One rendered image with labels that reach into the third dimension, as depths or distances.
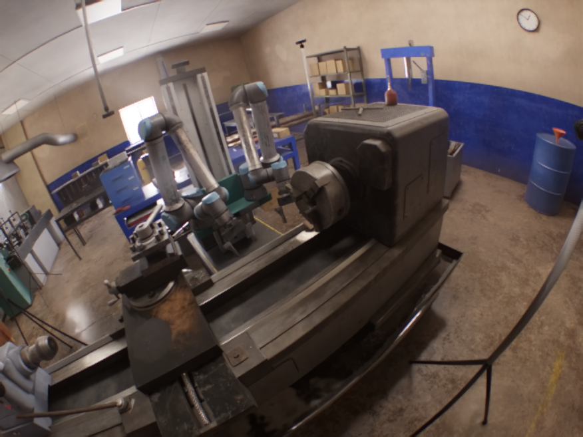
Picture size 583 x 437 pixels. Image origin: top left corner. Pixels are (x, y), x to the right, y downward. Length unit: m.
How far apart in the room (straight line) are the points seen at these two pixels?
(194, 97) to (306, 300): 1.52
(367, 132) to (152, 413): 1.16
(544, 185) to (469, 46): 2.13
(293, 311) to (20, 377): 1.09
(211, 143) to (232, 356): 1.51
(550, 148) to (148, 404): 3.71
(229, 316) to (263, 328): 0.27
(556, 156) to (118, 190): 4.67
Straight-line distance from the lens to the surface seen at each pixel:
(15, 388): 1.15
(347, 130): 0.96
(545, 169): 3.41
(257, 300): 1.11
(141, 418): 0.89
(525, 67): 3.98
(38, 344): 1.03
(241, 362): 0.78
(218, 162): 1.95
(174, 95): 1.79
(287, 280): 1.14
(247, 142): 1.56
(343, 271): 0.98
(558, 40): 4.03
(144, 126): 1.39
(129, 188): 2.67
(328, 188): 0.84
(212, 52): 8.39
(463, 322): 1.94
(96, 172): 4.90
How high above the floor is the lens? 1.54
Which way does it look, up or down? 32 degrees down
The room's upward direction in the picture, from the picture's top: 13 degrees counter-clockwise
